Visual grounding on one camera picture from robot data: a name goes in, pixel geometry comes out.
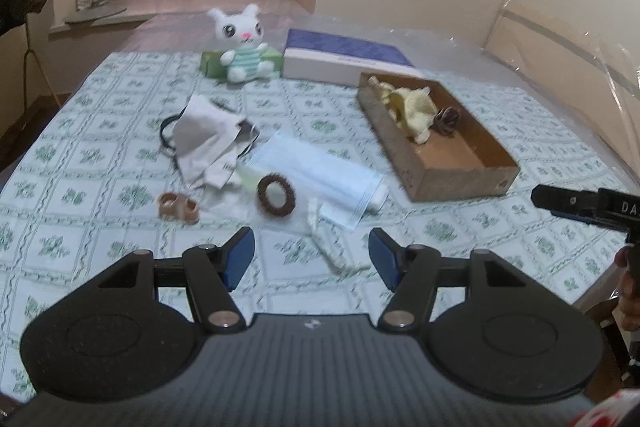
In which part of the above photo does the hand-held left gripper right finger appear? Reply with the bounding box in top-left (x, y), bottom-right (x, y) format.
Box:
top-left (368, 228), bottom-right (531, 334)

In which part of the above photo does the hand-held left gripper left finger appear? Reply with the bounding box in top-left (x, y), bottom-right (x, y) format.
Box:
top-left (92, 227), bottom-right (257, 334)

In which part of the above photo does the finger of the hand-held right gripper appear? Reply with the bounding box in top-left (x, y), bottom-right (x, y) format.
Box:
top-left (531, 184), bottom-right (601, 224)

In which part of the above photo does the white cloth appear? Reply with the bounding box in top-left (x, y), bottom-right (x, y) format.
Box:
top-left (306, 198), bottom-right (373, 277)

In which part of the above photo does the blue face mask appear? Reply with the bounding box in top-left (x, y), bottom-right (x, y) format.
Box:
top-left (250, 132), bottom-right (390, 228)

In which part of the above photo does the brown cardboard box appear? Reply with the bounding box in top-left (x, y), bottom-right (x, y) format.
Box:
top-left (356, 72), bottom-right (521, 202)

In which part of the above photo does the person's right hand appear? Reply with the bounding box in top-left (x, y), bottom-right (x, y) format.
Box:
top-left (614, 246), bottom-right (640, 333)

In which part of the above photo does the light green cloth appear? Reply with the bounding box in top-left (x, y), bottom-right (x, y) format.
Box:
top-left (234, 164), bottom-right (268, 195)

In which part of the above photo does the tan hair clip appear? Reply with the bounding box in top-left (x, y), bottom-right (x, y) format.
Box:
top-left (158, 193), bottom-right (201, 224)

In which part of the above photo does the white printed pouch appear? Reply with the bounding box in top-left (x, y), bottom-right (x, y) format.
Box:
top-left (177, 142), bottom-right (246, 190)

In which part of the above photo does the grey face mask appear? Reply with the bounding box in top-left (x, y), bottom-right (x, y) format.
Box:
top-left (160, 94), bottom-right (261, 168)

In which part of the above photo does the dark brown scrunchie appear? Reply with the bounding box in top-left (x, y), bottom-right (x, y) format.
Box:
top-left (432, 106), bottom-right (462, 138)

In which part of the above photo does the yellow towel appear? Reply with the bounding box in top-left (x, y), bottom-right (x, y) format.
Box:
top-left (368, 77), bottom-right (438, 144)

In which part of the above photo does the clear plastic mattress cover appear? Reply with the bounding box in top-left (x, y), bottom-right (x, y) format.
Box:
top-left (125, 0), bottom-right (640, 188)

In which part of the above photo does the green flat box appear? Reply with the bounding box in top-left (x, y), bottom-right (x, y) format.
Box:
top-left (200, 46), bottom-right (285, 80)

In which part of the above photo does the red white printed object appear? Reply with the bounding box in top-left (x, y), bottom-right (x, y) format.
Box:
top-left (572, 387), bottom-right (640, 427)

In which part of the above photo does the blue and white box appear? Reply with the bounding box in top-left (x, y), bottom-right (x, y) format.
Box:
top-left (281, 28), bottom-right (423, 86)

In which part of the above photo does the white plush cat toy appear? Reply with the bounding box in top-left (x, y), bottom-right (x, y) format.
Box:
top-left (206, 4), bottom-right (277, 84)

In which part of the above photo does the brown ring hair tie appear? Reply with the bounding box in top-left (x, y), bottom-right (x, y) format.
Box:
top-left (256, 174), bottom-right (297, 212)

